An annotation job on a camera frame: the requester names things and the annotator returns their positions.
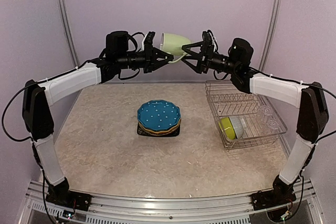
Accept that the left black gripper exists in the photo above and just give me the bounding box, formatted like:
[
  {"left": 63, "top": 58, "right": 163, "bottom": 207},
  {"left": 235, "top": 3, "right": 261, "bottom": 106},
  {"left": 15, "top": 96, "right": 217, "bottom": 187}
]
[{"left": 117, "top": 43, "right": 173, "bottom": 72}]

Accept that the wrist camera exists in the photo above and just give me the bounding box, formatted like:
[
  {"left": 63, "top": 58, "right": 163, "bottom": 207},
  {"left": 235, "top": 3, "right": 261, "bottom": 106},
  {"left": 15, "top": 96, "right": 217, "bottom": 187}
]
[
  {"left": 202, "top": 29, "right": 218, "bottom": 52},
  {"left": 141, "top": 31, "right": 155, "bottom": 51}
]

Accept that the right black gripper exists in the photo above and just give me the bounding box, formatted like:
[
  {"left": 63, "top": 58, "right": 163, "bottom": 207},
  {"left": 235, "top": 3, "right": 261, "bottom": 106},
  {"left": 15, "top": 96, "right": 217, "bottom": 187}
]
[{"left": 182, "top": 40, "right": 240, "bottom": 73}]

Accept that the vertical aluminium post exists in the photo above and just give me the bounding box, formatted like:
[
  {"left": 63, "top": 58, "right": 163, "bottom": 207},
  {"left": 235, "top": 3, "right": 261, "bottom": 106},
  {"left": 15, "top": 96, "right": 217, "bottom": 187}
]
[
  {"left": 258, "top": 0, "right": 281, "bottom": 71},
  {"left": 57, "top": 0, "right": 79, "bottom": 67}
]

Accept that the metal wire dish rack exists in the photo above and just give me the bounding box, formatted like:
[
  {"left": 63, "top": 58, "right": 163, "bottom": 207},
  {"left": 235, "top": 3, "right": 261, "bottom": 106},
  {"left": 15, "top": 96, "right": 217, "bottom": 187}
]
[{"left": 205, "top": 80, "right": 287, "bottom": 151}]

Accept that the blue polka dot plate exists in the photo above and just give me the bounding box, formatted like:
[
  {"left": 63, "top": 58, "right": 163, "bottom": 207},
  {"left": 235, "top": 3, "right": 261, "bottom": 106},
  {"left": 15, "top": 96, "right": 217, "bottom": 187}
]
[{"left": 137, "top": 100, "right": 181, "bottom": 132}]

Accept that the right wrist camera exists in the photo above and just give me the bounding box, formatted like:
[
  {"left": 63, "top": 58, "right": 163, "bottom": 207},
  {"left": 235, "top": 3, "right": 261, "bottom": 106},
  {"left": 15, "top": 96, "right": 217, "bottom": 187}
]
[{"left": 202, "top": 29, "right": 218, "bottom": 52}]

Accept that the clear glass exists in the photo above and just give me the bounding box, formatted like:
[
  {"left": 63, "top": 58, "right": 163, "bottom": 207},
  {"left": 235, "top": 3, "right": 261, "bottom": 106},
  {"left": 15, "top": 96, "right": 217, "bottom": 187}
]
[
  {"left": 262, "top": 119, "right": 279, "bottom": 135},
  {"left": 257, "top": 105, "right": 273, "bottom": 118}
]

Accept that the aluminium front frame rail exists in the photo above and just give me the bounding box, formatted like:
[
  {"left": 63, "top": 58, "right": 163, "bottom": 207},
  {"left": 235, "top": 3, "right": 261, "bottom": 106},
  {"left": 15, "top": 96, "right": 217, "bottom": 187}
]
[{"left": 18, "top": 179, "right": 325, "bottom": 224}]

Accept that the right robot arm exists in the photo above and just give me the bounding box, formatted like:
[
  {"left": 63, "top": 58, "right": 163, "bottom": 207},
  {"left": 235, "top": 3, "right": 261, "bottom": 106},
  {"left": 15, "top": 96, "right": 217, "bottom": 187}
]
[{"left": 182, "top": 36, "right": 329, "bottom": 210}]

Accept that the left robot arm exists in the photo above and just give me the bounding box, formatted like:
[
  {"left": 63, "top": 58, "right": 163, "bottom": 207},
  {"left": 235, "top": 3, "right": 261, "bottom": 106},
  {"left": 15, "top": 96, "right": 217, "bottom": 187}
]
[{"left": 21, "top": 31, "right": 174, "bottom": 210}]

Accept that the black square floral plate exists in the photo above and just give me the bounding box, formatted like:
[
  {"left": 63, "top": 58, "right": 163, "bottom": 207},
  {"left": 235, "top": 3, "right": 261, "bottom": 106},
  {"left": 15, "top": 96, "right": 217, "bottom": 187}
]
[{"left": 136, "top": 123, "right": 181, "bottom": 137}]

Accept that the white patterned bowl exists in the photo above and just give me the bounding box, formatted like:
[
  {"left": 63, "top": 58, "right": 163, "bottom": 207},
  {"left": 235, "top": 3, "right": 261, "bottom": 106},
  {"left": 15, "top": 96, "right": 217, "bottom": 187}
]
[{"left": 227, "top": 116, "right": 247, "bottom": 140}]

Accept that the yellow-green bowl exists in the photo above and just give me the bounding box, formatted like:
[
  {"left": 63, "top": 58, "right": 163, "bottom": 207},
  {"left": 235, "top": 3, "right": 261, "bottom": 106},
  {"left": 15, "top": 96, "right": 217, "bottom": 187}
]
[{"left": 219, "top": 117, "right": 236, "bottom": 140}]

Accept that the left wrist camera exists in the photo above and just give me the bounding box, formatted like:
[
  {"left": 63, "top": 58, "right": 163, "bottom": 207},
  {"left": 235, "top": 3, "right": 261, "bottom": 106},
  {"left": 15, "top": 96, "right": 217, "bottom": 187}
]
[{"left": 141, "top": 31, "right": 155, "bottom": 51}]

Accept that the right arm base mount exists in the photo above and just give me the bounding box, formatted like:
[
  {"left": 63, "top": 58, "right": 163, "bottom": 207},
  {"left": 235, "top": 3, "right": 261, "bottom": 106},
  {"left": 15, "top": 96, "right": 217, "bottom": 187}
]
[{"left": 250, "top": 190, "right": 297, "bottom": 211}]

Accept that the left vertical aluminium post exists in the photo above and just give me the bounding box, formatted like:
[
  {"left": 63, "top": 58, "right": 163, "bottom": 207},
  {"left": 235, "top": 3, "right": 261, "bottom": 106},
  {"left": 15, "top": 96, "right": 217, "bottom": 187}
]
[{"left": 57, "top": 0, "right": 79, "bottom": 67}]

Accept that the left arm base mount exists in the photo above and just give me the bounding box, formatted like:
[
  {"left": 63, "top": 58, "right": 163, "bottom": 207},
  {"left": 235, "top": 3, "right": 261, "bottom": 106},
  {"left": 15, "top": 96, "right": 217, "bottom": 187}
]
[{"left": 46, "top": 191, "right": 92, "bottom": 211}]

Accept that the right vertical aluminium post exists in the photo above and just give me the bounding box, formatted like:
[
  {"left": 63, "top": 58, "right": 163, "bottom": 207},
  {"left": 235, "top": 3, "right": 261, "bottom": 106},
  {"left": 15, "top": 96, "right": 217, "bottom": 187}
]
[{"left": 258, "top": 0, "right": 281, "bottom": 71}]

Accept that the orange polka dot plate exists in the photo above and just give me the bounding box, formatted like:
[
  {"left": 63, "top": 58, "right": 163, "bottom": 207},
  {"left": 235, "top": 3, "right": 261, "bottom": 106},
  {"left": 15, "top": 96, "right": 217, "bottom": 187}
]
[{"left": 138, "top": 119, "right": 181, "bottom": 135}]

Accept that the pale green mug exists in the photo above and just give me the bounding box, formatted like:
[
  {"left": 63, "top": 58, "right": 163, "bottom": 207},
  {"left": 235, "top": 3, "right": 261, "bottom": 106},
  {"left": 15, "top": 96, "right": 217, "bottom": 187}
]
[{"left": 160, "top": 33, "right": 191, "bottom": 64}]

